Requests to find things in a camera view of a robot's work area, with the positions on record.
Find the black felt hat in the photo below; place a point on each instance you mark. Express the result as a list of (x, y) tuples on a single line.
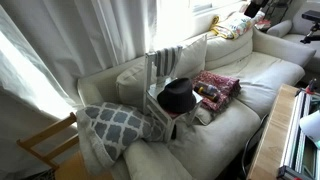
[(177, 96)]

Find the beige back cushion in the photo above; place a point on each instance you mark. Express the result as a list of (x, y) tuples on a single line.
[(130, 83)]

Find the striped grey white towel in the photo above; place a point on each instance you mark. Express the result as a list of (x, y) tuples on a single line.
[(166, 59)]

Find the black yellow flashlight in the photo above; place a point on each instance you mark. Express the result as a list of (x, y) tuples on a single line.
[(213, 98)]

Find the clear plastic water bottle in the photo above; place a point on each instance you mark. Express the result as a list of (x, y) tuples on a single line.
[(208, 88)]

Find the beige sofa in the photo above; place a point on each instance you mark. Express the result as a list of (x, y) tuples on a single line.
[(205, 148)]

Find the grey white patterned pillow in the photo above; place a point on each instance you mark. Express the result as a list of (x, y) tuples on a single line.
[(106, 129)]

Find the red patterned cloth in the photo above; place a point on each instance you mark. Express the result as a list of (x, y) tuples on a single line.
[(229, 87)]

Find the cream seat cushion front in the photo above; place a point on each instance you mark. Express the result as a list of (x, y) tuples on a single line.
[(153, 161)]

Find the floral yellow blanket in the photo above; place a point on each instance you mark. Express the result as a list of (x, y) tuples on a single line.
[(235, 25)]

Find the white curtain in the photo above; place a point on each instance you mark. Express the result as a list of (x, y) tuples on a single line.
[(75, 38)]

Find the wooden side table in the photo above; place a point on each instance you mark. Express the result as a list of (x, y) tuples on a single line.
[(268, 156)]

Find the grey armchair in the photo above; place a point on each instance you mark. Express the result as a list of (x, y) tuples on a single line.
[(296, 29)]

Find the white paper roll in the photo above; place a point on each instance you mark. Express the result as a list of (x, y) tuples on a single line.
[(310, 126)]

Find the wooden chair frame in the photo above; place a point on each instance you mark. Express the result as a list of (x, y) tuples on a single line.
[(48, 144)]

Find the metal rail frame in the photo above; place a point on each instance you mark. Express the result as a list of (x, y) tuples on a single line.
[(301, 156)]

